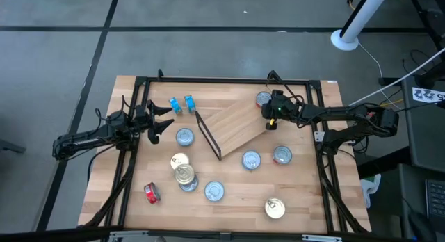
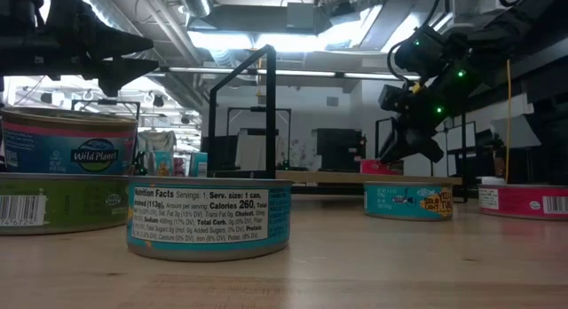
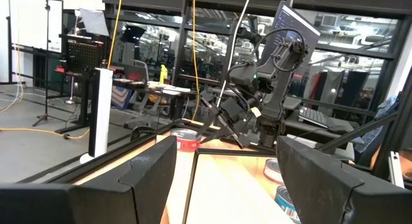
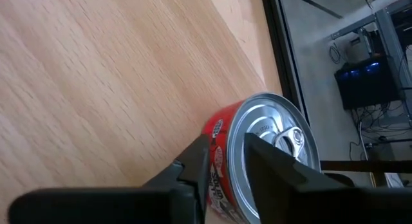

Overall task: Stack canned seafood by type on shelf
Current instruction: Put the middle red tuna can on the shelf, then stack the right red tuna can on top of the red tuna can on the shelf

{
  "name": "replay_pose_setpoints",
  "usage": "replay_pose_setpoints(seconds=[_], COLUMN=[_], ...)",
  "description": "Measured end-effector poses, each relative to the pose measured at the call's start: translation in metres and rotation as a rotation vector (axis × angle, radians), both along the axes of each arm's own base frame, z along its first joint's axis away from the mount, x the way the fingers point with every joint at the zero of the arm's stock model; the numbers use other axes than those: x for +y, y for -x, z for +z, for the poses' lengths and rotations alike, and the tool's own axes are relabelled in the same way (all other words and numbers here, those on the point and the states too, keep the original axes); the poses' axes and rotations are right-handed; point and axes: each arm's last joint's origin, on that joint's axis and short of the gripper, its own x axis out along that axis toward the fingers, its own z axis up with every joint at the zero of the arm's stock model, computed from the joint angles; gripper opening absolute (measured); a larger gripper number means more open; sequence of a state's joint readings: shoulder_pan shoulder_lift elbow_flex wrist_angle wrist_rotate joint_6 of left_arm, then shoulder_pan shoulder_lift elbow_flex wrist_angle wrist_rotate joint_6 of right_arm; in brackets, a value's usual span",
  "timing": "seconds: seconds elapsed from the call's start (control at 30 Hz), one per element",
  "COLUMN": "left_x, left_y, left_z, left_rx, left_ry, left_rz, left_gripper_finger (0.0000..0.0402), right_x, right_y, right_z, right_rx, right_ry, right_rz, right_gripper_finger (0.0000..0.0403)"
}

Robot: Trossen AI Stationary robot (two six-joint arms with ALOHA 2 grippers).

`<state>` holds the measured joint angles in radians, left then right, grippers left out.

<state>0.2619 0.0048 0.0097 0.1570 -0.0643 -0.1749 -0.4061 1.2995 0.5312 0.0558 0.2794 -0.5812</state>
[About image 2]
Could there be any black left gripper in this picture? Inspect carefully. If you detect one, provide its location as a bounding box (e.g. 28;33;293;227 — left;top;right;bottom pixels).
0;0;160;98

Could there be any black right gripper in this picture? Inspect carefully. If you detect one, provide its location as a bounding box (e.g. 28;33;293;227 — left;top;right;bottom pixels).
379;83;463;165

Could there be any blue Wild Planet can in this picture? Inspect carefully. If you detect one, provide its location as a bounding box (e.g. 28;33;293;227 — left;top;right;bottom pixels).
0;107;138;176

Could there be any red labelled seafood can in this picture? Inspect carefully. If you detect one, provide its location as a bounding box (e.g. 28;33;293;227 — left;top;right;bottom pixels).
359;159;405;176
477;183;568;221

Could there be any green labelled seafood can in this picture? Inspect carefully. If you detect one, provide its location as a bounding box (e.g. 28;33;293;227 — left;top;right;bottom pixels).
0;173;130;236

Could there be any black background cabinet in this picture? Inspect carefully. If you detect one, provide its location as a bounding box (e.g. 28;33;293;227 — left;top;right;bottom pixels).
316;128;367;172

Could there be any white draped cloth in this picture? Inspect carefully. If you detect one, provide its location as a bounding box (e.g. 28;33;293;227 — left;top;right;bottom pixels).
136;130;178;177

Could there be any bright ceiling light panel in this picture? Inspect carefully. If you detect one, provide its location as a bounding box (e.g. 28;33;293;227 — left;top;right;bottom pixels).
186;30;332;53

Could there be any grey slanted panel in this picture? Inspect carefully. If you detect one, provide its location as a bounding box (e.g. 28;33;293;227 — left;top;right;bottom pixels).
489;115;543;149

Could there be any long ceiling light tube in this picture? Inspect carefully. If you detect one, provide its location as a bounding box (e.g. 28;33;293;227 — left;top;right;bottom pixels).
166;65;422;83

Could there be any black background box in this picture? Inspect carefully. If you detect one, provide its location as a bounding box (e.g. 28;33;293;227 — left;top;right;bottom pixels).
201;135;239;171

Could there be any white hanging sheet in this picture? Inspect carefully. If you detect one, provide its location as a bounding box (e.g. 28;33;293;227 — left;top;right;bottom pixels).
234;127;285;170

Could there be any grey ceiling box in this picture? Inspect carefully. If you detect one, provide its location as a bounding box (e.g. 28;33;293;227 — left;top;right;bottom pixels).
286;2;319;30

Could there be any white panel black frame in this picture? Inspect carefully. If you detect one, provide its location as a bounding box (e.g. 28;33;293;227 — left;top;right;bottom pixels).
429;120;479;178

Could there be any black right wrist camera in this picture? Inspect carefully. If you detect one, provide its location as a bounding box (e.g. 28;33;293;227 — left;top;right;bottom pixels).
378;83;417;115

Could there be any silver round air duct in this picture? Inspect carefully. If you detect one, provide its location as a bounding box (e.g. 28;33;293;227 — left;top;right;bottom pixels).
177;0;215;18

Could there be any wooden shelf black metal frame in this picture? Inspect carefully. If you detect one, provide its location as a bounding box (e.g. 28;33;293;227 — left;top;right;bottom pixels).
206;44;469;203

